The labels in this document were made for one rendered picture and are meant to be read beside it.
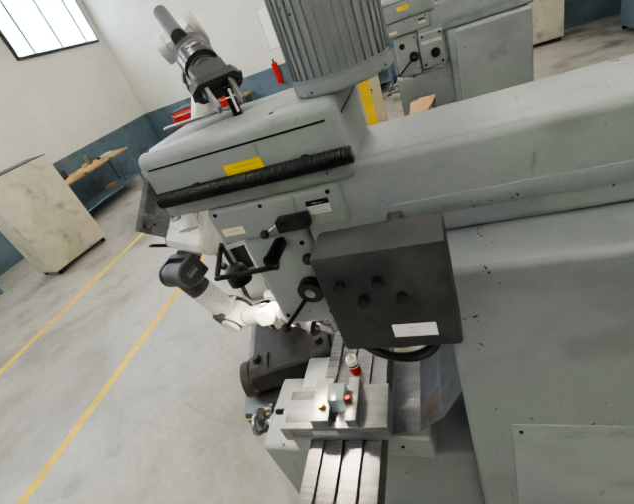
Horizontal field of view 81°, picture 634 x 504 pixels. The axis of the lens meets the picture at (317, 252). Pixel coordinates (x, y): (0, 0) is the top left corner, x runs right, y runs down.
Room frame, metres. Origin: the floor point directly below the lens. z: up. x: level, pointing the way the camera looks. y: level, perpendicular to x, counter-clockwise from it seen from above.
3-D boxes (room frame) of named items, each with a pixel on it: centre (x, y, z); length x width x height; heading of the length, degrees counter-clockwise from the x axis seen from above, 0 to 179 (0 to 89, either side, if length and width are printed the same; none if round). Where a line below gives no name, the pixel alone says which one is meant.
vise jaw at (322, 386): (0.78, 0.16, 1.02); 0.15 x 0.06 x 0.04; 157
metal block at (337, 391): (0.76, 0.11, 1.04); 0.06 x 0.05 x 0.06; 157
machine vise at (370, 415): (0.77, 0.14, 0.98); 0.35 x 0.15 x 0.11; 67
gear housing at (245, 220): (0.88, 0.01, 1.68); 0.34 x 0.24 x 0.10; 65
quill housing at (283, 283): (0.89, 0.04, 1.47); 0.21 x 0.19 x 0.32; 155
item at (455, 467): (0.91, 0.07, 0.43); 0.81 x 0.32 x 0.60; 65
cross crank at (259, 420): (1.11, 0.50, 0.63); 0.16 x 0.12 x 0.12; 65
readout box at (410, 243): (0.47, -0.09, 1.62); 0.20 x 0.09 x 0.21; 65
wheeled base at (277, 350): (1.73, 0.32, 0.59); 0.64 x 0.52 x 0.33; 173
